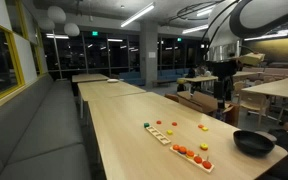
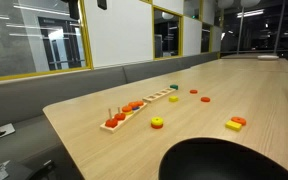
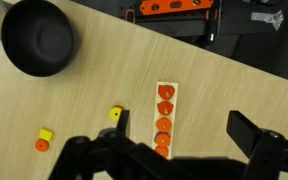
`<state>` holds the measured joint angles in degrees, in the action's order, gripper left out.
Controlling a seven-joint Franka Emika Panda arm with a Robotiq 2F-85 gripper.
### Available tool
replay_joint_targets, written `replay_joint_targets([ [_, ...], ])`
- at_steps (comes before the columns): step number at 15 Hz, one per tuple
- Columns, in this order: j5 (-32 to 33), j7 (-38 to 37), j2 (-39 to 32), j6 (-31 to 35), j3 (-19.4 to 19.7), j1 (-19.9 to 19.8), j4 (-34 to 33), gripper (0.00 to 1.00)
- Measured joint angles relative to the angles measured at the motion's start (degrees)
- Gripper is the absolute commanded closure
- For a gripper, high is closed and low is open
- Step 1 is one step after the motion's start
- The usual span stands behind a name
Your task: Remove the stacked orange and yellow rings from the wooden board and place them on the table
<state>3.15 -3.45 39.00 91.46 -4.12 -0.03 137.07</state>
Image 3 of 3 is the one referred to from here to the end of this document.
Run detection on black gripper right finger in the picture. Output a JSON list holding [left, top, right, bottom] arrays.
[[226, 110, 288, 180]]

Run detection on yellow ring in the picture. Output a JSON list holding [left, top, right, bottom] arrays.
[[109, 106, 123, 122]]

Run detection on grey tape strip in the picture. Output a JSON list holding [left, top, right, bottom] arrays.
[[250, 9, 285, 32]]

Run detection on orange spirit level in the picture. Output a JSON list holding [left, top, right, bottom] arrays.
[[139, 0, 215, 17]]

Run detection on yellow square block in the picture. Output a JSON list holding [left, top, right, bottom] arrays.
[[38, 128, 55, 142]]

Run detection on black bowl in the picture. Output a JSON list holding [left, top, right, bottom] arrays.
[[1, 0, 75, 78]]

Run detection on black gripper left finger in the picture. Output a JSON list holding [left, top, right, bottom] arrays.
[[48, 109, 185, 180]]

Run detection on wooden peg board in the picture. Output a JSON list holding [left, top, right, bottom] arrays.
[[152, 81, 179, 159]]

